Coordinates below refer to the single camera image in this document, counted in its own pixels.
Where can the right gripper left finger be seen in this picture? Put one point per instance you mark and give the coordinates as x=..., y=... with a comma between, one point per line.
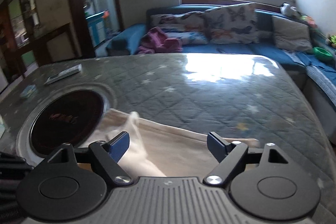
x=105, y=157

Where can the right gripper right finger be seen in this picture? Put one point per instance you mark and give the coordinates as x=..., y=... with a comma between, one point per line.
x=230, y=157

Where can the magenta cloth on sofa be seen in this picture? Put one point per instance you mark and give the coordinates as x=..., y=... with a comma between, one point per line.
x=157, y=41

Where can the grey plain cushion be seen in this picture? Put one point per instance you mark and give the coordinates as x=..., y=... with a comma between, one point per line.
x=290, y=35

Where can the large butterfly cushion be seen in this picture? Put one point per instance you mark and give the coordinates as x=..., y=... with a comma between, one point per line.
x=233, y=24

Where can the dark wooden cabinet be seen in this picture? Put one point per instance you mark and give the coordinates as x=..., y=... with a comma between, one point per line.
x=24, y=40

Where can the black round induction cooktop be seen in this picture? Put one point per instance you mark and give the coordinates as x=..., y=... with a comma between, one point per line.
x=71, y=118

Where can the turquoise child furniture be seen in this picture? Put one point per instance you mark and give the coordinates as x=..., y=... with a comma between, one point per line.
x=97, y=27

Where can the white remote control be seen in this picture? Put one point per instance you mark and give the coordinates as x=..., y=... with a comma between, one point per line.
x=64, y=74

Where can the colourful plush toys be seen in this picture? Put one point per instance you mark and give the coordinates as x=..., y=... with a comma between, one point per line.
x=331, y=40

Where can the small butterfly cushion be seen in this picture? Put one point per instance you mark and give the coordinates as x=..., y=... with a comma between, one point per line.
x=189, y=27

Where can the black white plush toy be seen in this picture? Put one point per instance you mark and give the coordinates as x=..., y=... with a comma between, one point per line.
x=289, y=10

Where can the cream beige garment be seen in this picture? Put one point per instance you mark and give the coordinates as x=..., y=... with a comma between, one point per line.
x=156, y=149

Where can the green plastic bowl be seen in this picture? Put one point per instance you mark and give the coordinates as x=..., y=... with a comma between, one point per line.
x=322, y=54

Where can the blue corner sofa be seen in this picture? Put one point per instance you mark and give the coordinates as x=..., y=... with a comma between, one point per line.
x=315, y=78

